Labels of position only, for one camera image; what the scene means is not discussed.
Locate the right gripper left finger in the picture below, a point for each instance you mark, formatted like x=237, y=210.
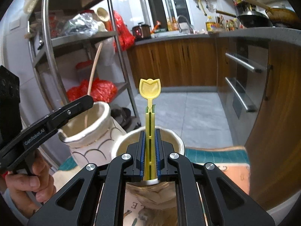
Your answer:
x=96, y=194

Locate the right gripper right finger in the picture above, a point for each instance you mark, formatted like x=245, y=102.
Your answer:
x=204, y=194

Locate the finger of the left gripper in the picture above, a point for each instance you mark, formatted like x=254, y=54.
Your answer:
x=68, y=112

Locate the wooden chopstick one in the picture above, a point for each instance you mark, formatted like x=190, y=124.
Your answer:
x=94, y=68

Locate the yellow tulip handle utensil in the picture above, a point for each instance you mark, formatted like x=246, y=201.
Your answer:
x=150, y=89

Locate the wooden kitchen cabinets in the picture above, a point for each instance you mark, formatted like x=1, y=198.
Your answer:
x=191, y=106

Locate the kitchen faucet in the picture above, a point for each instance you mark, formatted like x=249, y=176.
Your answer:
x=184, y=25

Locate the kitchen window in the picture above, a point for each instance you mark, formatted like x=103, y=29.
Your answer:
x=161, y=15

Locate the left hand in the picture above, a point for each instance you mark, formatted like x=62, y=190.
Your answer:
x=25, y=193

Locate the patterned quilted table cloth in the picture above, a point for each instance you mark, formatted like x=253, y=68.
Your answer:
x=96, y=195

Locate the white floral ceramic utensil holder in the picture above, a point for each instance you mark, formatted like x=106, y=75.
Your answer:
x=96, y=137

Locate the red plastic bag lower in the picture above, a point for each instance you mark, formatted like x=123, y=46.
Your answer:
x=101, y=90

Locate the red plastic bag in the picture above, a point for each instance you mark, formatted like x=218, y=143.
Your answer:
x=126, y=39
x=101, y=90

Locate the stainless steel shelf rack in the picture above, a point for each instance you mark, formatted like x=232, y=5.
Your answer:
x=52, y=47

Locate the clear plastic bag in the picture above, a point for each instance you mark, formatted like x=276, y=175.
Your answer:
x=81, y=24

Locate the red plastic bag upper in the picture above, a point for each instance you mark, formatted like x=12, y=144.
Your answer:
x=126, y=39

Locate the dark rice cooker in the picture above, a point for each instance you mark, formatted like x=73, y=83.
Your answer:
x=141, y=31

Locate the built-in oven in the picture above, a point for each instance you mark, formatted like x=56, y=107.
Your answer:
x=241, y=80

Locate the yellow oil bottle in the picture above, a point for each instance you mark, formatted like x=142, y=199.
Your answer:
x=210, y=24

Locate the black wok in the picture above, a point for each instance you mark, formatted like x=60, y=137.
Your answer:
x=250, y=18

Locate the brown frying pan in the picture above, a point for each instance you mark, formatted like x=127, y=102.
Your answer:
x=279, y=15

